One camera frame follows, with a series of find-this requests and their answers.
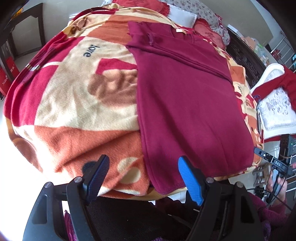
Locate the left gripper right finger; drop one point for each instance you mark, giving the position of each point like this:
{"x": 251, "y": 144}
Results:
{"x": 226, "y": 211}

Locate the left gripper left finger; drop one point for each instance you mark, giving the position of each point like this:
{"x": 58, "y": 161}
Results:
{"x": 46, "y": 221}

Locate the dark red sweater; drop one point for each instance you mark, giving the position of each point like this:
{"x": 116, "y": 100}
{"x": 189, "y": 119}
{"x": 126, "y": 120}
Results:
{"x": 186, "y": 106}

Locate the person's right hand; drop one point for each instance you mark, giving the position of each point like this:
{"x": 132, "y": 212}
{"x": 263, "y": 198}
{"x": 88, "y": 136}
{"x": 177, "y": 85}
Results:
{"x": 277, "y": 187}

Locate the white red embroidered garment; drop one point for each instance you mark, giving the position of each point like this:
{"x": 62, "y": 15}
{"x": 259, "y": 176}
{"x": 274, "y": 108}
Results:
{"x": 275, "y": 95}

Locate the red orange cream blanket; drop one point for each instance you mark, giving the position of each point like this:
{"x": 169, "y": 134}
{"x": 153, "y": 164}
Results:
{"x": 77, "y": 100}

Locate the red gift bag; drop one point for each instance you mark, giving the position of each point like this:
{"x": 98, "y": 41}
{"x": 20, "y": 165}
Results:
{"x": 5, "y": 83}
{"x": 12, "y": 66}

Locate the right red heart pillow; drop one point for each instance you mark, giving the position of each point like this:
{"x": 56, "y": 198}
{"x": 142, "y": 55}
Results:
{"x": 202, "y": 27}

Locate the red heart pillow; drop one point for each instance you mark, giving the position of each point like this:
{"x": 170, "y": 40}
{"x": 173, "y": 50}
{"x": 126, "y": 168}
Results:
{"x": 202, "y": 27}
{"x": 155, "y": 5}

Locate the white pillow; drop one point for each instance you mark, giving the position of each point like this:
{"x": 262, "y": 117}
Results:
{"x": 182, "y": 17}

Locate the floral quilt bedding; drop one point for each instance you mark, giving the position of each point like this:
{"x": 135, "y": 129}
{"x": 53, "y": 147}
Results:
{"x": 213, "y": 20}

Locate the dark wooden side table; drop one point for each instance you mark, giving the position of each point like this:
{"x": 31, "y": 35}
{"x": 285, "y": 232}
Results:
{"x": 22, "y": 35}

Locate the left red heart pillow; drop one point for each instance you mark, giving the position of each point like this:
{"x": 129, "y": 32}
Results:
{"x": 155, "y": 5}

